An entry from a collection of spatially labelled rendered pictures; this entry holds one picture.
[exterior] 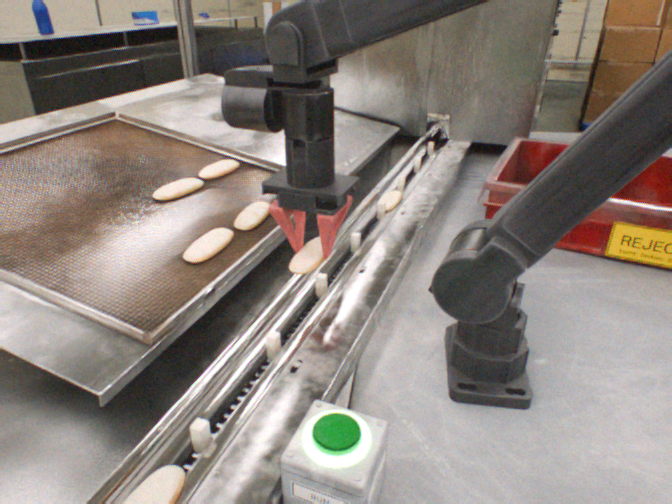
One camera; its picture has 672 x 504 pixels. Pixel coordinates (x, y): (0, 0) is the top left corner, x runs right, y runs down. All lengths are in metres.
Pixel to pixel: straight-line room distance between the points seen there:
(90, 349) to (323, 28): 0.39
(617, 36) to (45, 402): 4.75
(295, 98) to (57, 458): 0.42
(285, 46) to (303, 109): 0.07
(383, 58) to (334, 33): 0.87
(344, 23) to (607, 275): 0.58
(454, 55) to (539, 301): 0.74
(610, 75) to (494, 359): 4.51
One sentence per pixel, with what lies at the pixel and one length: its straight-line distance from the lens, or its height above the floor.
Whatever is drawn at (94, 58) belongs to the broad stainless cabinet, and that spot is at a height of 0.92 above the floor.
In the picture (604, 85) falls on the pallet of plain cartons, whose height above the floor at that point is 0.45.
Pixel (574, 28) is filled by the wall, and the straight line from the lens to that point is 7.63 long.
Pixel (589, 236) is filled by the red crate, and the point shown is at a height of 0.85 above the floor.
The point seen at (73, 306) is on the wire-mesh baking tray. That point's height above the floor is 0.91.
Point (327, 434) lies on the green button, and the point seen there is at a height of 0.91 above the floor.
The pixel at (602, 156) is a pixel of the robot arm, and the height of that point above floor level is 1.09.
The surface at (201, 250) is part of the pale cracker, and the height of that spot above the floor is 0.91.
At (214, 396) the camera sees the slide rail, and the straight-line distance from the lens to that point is 0.55.
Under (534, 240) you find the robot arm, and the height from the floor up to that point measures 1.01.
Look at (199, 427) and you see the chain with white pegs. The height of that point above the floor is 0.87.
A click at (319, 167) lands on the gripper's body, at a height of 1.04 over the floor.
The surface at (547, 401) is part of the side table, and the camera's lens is 0.62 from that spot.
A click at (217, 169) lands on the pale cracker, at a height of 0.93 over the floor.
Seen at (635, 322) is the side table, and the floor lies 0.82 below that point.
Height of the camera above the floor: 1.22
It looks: 28 degrees down
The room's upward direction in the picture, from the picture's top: straight up
